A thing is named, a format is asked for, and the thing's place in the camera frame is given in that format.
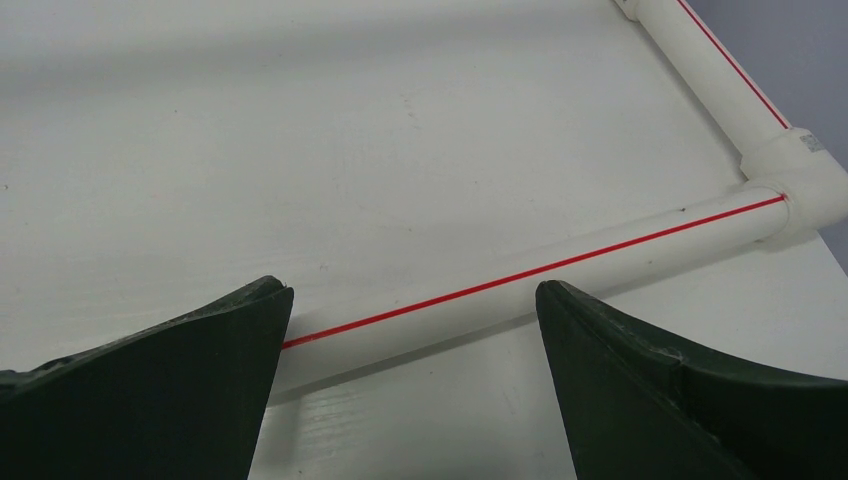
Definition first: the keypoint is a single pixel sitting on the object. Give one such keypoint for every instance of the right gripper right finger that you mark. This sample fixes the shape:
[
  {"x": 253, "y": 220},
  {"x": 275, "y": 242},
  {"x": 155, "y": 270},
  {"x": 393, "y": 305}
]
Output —
[{"x": 640, "y": 402}]

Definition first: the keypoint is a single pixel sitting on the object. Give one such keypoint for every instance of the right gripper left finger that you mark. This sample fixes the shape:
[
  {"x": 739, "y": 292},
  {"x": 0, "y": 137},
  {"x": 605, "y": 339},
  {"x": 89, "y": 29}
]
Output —
[{"x": 183, "y": 399}]

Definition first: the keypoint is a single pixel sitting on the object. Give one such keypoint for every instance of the white PVC pipe frame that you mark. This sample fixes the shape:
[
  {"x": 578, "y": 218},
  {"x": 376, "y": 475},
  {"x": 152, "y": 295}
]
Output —
[{"x": 792, "y": 185}]

